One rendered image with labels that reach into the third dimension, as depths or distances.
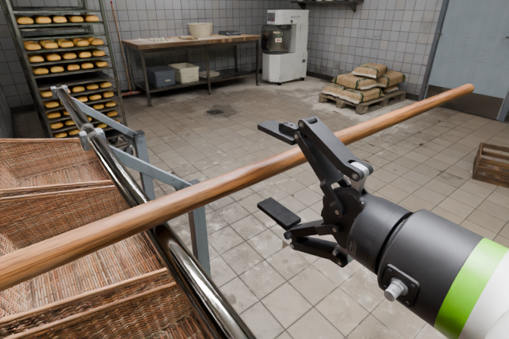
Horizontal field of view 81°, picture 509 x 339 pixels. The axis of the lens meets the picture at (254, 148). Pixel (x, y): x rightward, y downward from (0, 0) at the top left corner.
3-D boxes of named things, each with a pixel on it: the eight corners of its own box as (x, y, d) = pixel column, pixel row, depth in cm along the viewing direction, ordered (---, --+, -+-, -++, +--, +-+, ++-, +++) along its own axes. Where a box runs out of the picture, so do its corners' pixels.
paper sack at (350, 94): (357, 106, 416) (359, 94, 408) (337, 100, 442) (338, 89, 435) (384, 97, 446) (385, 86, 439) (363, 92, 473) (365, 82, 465)
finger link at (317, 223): (354, 209, 36) (360, 220, 36) (301, 222, 45) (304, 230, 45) (335, 222, 34) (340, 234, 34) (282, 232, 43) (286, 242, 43)
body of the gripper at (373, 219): (386, 228, 27) (309, 184, 33) (370, 293, 30) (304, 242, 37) (426, 198, 31) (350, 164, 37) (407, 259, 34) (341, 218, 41)
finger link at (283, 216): (301, 218, 44) (301, 222, 45) (270, 196, 49) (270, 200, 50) (286, 226, 43) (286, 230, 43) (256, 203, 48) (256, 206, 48)
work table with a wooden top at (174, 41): (148, 107, 452) (138, 45, 413) (131, 95, 509) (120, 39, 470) (260, 85, 573) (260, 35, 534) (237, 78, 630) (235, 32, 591)
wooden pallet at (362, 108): (360, 115, 419) (362, 105, 413) (317, 101, 476) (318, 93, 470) (404, 100, 485) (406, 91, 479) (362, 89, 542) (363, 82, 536)
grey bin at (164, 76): (156, 88, 465) (154, 72, 454) (145, 82, 500) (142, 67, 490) (177, 84, 485) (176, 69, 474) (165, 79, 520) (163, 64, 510)
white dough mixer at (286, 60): (273, 88, 556) (275, 10, 498) (254, 82, 597) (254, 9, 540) (307, 80, 606) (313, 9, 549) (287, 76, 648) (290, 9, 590)
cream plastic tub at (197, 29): (195, 38, 489) (195, 24, 480) (184, 36, 519) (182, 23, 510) (218, 36, 512) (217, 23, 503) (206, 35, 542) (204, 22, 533)
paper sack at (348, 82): (378, 89, 435) (380, 78, 428) (360, 92, 417) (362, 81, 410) (346, 82, 483) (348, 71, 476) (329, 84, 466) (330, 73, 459)
